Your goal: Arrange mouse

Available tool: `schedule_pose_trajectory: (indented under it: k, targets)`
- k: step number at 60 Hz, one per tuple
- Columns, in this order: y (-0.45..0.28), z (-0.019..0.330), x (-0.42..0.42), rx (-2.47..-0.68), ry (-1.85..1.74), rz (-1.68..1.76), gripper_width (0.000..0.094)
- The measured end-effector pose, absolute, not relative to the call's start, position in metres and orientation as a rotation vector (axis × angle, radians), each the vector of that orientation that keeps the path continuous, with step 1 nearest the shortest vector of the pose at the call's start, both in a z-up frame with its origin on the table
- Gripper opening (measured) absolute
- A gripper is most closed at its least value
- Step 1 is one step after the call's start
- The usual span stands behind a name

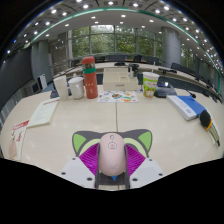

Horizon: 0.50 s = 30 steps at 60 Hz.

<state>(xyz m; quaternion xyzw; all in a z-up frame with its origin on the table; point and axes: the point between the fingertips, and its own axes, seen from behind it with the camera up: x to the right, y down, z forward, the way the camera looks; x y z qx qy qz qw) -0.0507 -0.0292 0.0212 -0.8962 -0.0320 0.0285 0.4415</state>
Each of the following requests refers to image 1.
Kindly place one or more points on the red bottle with green band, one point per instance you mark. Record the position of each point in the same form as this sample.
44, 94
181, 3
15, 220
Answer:
90, 80

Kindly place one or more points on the dark office chairs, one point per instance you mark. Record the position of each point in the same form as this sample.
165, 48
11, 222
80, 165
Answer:
176, 66

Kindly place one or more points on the pink computer mouse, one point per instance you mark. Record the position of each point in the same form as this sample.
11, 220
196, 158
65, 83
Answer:
112, 156

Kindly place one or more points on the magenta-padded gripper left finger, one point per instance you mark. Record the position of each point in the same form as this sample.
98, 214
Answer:
78, 171

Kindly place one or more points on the black microphone with yellow band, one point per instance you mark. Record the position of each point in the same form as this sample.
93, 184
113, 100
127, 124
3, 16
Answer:
205, 118

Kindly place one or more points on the cat face mouse pad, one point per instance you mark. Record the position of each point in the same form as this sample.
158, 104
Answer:
83, 138

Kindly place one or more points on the green and white paper cup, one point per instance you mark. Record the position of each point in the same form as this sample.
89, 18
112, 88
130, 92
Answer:
150, 85

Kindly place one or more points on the white paper cup stack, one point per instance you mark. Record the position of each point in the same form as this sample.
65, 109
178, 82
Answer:
61, 88

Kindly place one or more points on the black conference phone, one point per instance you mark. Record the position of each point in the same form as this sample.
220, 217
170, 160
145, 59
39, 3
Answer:
165, 90

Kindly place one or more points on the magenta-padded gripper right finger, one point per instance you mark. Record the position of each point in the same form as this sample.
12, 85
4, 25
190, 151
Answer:
146, 171

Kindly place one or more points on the red and white brochure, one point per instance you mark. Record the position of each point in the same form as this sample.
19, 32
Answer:
19, 138

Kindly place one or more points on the colourful sticker sheet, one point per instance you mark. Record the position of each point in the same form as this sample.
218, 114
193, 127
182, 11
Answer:
117, 96

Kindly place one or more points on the beige cardboard box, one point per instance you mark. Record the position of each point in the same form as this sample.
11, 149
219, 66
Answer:
116, 80

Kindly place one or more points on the white paper booklet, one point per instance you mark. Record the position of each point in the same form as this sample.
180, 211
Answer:
43, 112

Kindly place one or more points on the white lidded mug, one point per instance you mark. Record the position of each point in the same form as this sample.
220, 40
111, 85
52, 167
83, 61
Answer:
76, 88

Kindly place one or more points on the ceiling lights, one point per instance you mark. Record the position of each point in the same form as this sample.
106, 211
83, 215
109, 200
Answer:
110, 3

